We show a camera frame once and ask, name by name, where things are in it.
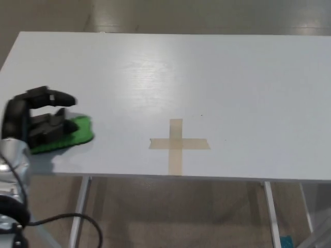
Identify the grey metal frame bar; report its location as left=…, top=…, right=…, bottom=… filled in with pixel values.
left=297, top=219, right=331, bottom=248
left=25, top=219, right=63, bottom=248

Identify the white metal table leg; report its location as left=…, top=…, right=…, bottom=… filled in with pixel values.
left=298, top=182, right=314, bottom=234
left=68, top=176, right=93, bottom=248
left=263, top=180, right=282, bottom=248

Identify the green whiteboard eraser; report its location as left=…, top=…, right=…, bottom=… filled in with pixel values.
left=30, top=115, right=95, bottom=156

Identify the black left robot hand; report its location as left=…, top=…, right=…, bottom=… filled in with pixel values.
left=1, top=86, right=79, bottom=149

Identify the teal patterned floor object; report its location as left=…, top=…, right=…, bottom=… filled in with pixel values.
left=279, top=235, right=294, bottom=248

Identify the long beige masking tape strip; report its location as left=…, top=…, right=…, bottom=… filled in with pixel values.
left=168, top=118, right=184, bottom=175

